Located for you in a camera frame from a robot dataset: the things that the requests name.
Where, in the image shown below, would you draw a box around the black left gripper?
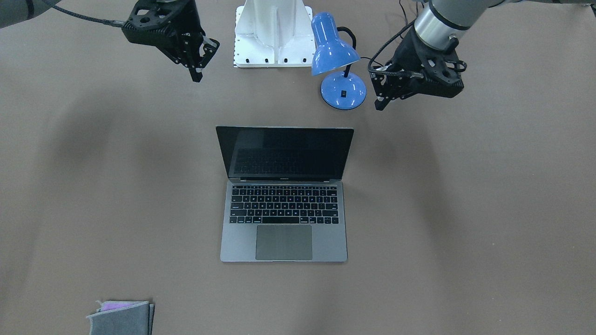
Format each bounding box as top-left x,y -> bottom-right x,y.
370,28 -> 432,111

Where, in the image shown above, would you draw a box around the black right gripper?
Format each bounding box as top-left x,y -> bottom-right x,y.
160,0 -> 221,83

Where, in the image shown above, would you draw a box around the grey laptop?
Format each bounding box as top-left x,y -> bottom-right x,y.
216,125 -> 355,262

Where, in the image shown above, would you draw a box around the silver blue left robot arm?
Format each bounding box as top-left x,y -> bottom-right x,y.
367,0 -> 508,111

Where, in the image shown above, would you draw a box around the blue desk lamp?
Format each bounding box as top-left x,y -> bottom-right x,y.
311,12 -> 366,110

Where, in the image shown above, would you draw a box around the grey purple folded cloths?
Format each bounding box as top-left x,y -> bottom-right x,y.
87,301 -> 155,335

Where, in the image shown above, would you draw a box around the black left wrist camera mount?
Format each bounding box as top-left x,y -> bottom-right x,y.
417,47 -> 467,98

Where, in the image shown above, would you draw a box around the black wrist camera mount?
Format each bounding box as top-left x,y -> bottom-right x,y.
417,47 -> 467,98
121,0 -> 173,46

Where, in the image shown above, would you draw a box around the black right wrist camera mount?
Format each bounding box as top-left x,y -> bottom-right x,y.
121,0 -> 173,46

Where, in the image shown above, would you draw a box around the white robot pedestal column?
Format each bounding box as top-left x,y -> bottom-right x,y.
233,0 -> 316,68

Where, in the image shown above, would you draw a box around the black braided camera cable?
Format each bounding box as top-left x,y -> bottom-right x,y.
41,0 -> 125,27

